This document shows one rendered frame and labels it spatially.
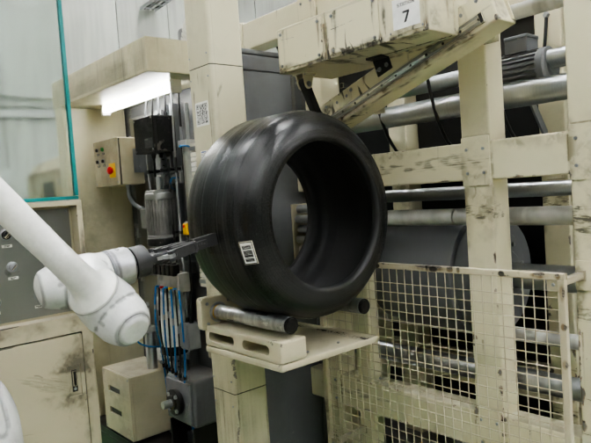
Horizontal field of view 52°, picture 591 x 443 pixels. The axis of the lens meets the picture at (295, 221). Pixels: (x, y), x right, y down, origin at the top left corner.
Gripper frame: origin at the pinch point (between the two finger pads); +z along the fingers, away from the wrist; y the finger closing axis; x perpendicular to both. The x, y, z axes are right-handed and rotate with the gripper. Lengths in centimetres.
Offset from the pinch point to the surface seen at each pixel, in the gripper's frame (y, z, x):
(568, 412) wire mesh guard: -60, 57, 58
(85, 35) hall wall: 890, 392, -250
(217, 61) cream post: 27, 34, -48
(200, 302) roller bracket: 24.3, 9.5, 21.6
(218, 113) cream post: 26, 30, -32
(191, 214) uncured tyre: 10.5, 4.2, -6.2
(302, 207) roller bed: 34, 64, 5
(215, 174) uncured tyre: 1.9, 8.4, -15.8
